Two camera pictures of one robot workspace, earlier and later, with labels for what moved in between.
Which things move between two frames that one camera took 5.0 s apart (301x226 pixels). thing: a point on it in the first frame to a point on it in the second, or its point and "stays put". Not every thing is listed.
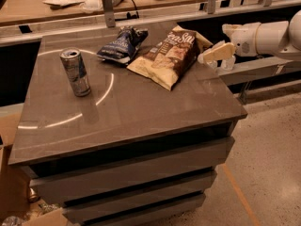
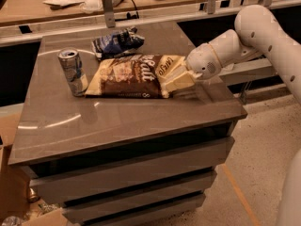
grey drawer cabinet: x=110 y=147 stays put
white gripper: x=245 y=40 to x=202 y=61
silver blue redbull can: x=77 y=73 stays put
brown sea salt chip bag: x=169 y=60 to x=139 y=75
